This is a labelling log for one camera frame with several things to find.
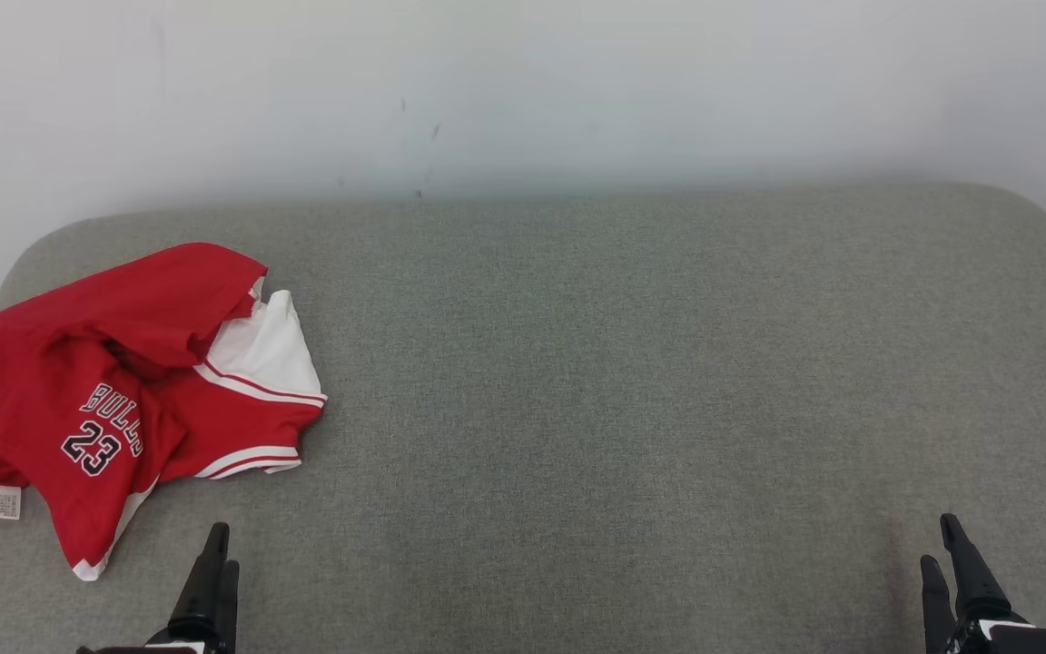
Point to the grey fabric sofa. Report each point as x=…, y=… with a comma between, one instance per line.
x=632, y=381

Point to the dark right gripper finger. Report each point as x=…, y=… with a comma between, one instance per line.
x=938, y=609
x=972, y=581

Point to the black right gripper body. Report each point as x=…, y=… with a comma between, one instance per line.
x=1031, y=641

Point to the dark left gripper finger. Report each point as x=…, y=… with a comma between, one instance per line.
x=228, y=609
x=201, y=586

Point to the red Bulls jersey white sleeves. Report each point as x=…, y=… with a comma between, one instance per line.
x=261, y=359

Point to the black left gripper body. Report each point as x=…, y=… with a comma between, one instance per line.
x=178, y=646

